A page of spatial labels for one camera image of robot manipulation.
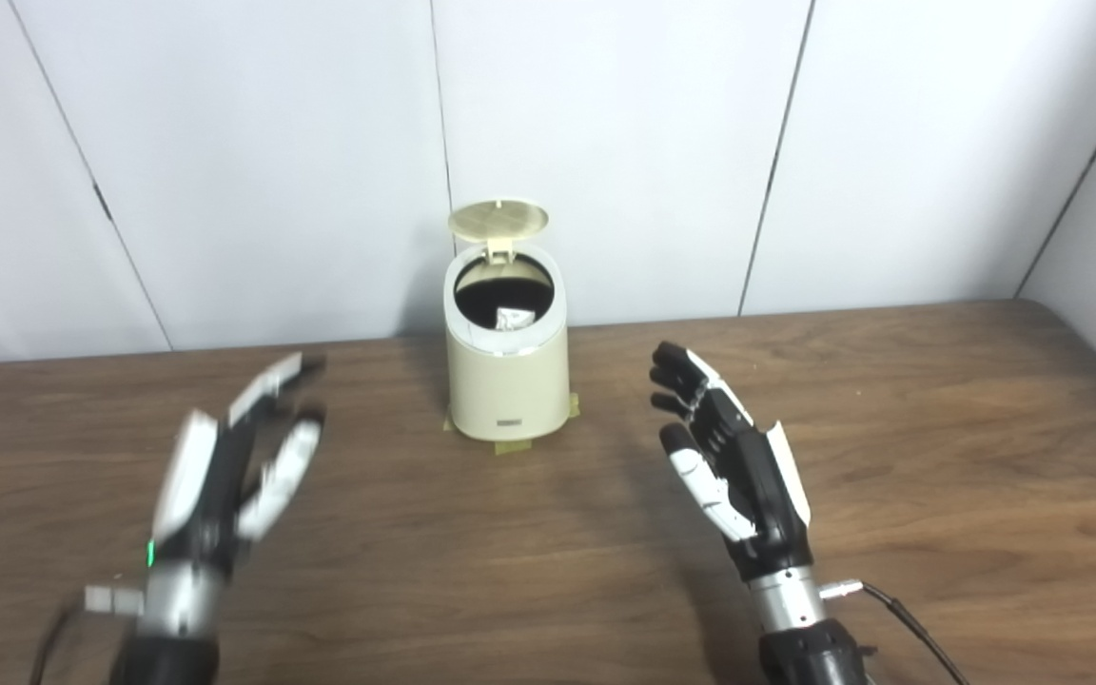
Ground white and black left hand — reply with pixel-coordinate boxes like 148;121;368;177
144;352;328;577

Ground white and black right hand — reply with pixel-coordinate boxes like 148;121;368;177
649;342;813;583

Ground cream-colored bin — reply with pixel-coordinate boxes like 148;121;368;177
443;249;571;442

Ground round cream bin lid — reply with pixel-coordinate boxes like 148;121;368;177
447;198;551;263

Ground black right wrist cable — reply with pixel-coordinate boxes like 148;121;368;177
819;578;972;685

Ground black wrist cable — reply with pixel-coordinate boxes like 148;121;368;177
819;578;972;685
29;585;146;685

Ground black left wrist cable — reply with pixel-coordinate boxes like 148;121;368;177
29;585;146;685

